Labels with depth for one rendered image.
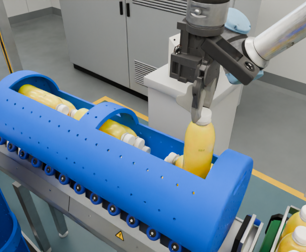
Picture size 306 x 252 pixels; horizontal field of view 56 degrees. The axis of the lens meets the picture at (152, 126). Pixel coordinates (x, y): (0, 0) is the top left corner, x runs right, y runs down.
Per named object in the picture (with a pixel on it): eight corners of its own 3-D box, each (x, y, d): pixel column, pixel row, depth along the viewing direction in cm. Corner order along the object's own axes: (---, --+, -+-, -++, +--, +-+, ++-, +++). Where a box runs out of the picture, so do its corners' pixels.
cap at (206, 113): (192, 114, 68) (193, 108, 67) (209, 114, 68) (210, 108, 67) (194, 125, 65) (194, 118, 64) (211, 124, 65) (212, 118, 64)
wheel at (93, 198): (98, 187, 96) (94, 188, 94) (106, 197, 94) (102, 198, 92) (90, 197, 97) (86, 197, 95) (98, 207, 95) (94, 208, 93)
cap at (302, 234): (311, 247, 67) (314, 242, 66) (294, 244, 68) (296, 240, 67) (307, 232, 70) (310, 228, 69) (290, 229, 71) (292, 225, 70)
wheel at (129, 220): (134, 208, 89) (131, 209, 87) (144, 220, 87) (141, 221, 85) (126, 218, 90) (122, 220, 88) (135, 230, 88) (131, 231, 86)
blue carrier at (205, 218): (56, 118, 133) (44, 59, 116) (241, 208, 93) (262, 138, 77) (-1, 152, 113) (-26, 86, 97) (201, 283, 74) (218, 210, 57)
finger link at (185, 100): (176, 115, 67) (183, 77, 63) (199, 124, 65) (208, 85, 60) (169, 120, 65) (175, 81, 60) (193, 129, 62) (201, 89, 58)
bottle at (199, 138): (181, 165, 80) (185, 110, 69) (206, 165, 80) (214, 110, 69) (183, 185, 75) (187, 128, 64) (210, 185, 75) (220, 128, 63)
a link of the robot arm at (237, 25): (219, 26, 114) (244, 3, 103) (232, 56, 111) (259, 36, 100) (196, 25, 108) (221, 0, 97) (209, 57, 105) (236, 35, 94)
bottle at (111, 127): (84, 129, 98) (127, 150, 90) (70, 126, 92) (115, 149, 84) (91, 110, 98) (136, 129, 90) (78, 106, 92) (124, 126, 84)
